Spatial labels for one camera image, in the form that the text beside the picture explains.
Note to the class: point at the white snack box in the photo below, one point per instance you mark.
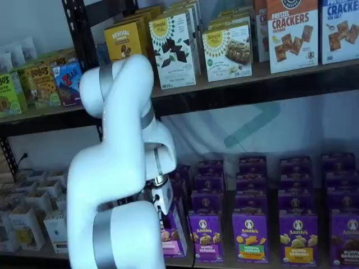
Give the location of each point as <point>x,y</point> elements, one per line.
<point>7,235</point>
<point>39,200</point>
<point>26,229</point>
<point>56,232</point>
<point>51,186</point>

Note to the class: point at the purple box brown bunny grahams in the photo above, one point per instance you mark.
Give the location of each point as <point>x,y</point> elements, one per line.
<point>345,241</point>

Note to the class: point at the orange pretzel crackers box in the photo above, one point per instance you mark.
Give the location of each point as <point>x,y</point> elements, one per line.
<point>293,39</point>

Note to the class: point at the red pretzel crackers box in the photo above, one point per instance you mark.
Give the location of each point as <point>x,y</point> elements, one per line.
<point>261,33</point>

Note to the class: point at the yellow Revival snack box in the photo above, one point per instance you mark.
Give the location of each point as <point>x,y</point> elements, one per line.
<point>151,11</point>
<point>147,33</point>
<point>123,42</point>

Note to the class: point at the white pouch bag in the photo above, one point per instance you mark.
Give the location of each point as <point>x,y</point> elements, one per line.
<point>29,47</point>
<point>5,64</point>
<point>15,56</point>

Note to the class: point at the purple Annie's snack box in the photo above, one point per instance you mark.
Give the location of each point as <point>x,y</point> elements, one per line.
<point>295,166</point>
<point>296,183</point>
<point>209,183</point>
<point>251,183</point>
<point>207,201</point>
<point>179,190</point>
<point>251,203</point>
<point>343,201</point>
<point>338,162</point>
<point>211,167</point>
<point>252,165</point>
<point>296,203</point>
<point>342,180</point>
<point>181,172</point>

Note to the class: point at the blue Z Bar box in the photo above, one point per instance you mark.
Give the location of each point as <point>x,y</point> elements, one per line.
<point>68,84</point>

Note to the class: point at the Simple Mills dark chocolate box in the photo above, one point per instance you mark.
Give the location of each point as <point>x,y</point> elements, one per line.
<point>172,56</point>
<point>198,42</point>
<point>188,4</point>

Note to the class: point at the purple box violet patch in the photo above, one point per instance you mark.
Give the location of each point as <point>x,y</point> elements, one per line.
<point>206,238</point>

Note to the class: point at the black rack with white boxes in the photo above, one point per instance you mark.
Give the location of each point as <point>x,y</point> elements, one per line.
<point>42,120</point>

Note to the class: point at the purple box yellow patch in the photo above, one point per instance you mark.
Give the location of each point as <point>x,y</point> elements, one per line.
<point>298,241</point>

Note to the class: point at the blue pretzel crackers box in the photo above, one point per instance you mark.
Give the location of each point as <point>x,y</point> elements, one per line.
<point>340,33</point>

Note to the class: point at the green Bobo's box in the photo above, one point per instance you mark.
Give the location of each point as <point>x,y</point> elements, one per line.
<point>22,89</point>
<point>9,98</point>

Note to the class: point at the black metal shelf rack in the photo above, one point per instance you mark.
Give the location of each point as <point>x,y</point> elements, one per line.
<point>252,95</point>

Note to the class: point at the Simple Mills green cookie box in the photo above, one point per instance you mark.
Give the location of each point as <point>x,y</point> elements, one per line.
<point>228,22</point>
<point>227,56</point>
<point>230,14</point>

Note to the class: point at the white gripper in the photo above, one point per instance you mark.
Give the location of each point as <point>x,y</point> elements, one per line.
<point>165,196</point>

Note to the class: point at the black wall plug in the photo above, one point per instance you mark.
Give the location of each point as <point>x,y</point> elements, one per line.
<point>23,158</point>

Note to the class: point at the orange Bobo's box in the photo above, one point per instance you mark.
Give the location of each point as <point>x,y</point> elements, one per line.
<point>63,57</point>
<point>43,87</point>

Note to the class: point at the purple box green patch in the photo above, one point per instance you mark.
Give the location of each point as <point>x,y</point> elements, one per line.
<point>249,238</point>

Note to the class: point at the purple box pink patch Neapolitan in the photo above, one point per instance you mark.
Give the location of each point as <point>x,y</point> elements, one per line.
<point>169,241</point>

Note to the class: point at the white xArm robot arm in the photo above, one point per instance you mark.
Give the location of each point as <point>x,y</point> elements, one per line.
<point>120,168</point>

